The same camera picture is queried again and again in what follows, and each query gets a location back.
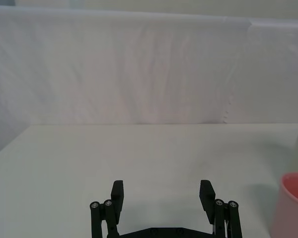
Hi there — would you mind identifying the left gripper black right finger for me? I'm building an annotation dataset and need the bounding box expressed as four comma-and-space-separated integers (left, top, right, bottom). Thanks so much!
200, 179, 243, 238

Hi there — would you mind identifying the white table cloth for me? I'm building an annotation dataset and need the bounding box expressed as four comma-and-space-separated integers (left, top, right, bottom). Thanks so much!
0, 123, 298, 238

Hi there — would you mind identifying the pink plastic cup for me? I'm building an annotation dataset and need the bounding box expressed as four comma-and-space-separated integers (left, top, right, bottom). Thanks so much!
272, 173, 298, 238

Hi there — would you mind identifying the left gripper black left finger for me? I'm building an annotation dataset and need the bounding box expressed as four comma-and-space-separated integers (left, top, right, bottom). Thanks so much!
89, 180, 125, 238

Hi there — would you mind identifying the white curtain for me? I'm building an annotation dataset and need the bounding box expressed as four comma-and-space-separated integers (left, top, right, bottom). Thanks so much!
0, 4, 298, 159

